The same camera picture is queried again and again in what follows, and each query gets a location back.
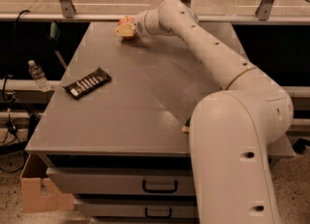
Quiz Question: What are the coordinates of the red apple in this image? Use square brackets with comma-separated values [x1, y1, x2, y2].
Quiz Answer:
[118, 16, 137, 39]

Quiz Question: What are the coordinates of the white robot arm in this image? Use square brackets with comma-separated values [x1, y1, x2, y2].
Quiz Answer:
[114, 0, 294, 224]

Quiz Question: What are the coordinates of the black snack bar wrapper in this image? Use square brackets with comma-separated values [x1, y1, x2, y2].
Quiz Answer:
[64, 67, 111, 100]

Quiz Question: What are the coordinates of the clear plastic water bottle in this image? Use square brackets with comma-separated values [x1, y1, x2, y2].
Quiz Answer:
[28, 60, 50, 92]

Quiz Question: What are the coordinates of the grey drawer cabinet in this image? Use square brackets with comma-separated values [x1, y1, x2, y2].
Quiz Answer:
[25, 21, 295, 224]

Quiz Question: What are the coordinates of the green yellow sponge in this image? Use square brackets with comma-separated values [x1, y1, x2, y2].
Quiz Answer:
[182, 117, 191, 134]

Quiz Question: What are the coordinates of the cardboard box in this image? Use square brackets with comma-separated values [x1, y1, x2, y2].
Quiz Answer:
[19, 153, 76, 214]

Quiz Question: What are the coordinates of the green handled tool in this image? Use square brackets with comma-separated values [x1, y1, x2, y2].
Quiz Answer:
[47, 21, 67, 69]

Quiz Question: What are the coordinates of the black cable on left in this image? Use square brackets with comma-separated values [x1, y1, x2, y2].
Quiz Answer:
[0, 9, 32, 174]

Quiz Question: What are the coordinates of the top drawer black handle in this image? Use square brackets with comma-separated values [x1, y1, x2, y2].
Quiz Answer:
[141, 179, 178, 194]

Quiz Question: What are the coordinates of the drawer black handle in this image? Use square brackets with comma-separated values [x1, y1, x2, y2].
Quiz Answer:
[141, 179, 178, 194]
[144, 208, 172, 219]

